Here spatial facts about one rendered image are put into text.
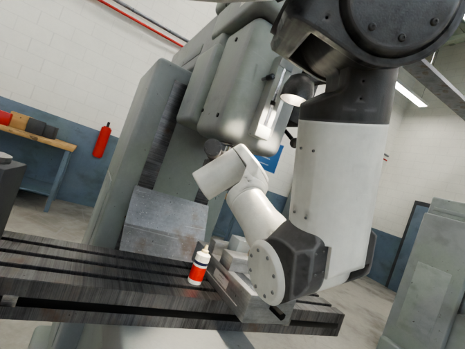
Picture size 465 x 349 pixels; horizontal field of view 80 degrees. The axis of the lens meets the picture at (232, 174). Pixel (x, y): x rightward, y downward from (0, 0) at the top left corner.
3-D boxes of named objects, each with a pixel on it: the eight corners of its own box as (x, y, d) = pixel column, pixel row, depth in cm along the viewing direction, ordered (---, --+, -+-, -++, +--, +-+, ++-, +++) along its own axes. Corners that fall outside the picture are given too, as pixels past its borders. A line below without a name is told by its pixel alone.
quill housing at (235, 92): (279, 161, 77) (318, 52, 77) (214, 133, 67) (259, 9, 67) (246, 155, 94) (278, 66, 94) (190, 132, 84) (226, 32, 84)
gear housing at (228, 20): (332, 52, 75) (344, 17, 75) (261, -2, 64) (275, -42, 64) (265, 73, 104) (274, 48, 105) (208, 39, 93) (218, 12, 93)
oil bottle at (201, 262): (203, 286, 77) (216, 248, 77) (189, 284, 75) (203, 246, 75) (198, 279, 80) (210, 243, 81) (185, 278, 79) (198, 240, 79)
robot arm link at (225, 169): (252, 176, 65) (258, 177, 54) (212, 201, 65) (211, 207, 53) (226, 136, 65) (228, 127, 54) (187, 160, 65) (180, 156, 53)
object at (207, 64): (254, 149, 95) (279, 77, 95) (189, 120, 83) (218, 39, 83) (230, 145, 111) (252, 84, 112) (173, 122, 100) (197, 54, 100)
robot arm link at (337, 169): (383, 311, 34) (421, 125, 29) (299, 347, 28) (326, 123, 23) (316, 263, 44) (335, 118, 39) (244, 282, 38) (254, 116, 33)
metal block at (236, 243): (249, 262, 85) (255, 244, 85) (233, 259, 82) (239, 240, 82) (241, 255, 90) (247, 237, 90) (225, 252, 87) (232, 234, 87)
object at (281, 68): (267, 140, 69) (295, 61, 69) (254, 134, 67) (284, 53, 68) (259, 140, 73) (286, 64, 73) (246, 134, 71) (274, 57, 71)
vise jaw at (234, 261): (270, 277, 82) (275, 264, 82) (228, 271, 75) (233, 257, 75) (259, 268, 87) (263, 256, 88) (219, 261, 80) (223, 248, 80)
